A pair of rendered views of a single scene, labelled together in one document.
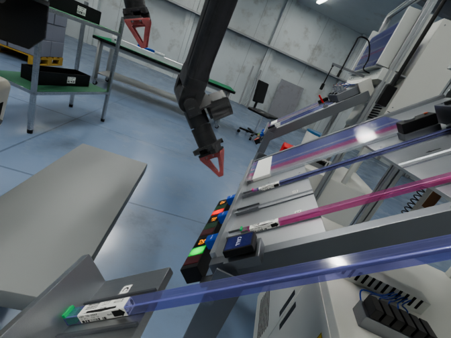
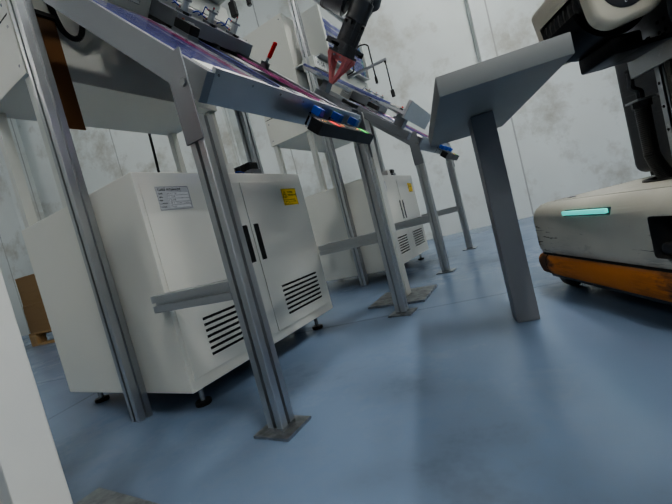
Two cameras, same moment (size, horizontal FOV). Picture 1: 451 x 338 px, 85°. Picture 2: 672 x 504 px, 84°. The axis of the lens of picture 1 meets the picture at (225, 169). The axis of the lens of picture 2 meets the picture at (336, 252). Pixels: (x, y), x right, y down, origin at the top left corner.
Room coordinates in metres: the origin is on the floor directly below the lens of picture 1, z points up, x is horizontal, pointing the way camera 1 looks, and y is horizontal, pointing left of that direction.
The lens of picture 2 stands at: (1.63, 0.37, 0.36)
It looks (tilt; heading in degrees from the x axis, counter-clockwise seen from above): 3 degrees down; 206
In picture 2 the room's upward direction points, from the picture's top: 15 degrees counter-clockwise
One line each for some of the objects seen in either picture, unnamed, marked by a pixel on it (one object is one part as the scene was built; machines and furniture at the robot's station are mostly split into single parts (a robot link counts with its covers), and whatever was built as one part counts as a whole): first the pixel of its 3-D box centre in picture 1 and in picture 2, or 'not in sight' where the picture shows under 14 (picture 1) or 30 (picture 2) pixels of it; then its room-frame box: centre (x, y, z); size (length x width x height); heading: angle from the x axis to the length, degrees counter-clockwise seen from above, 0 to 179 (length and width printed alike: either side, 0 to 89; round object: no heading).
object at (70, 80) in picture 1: (59, 76); not in sight; (2.20, 1.75, 0.41); 0.57 x 0.17 x 0.11; 175
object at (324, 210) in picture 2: not in sight; (375, 177); (-0.81, -0.41, 0.65); 1.01 x 0.73 x 1.29; 85
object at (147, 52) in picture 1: (166, 81); not in sight; (4.61, 1.62, 0.43); 2.40 x 0.95 x 0.87; 104
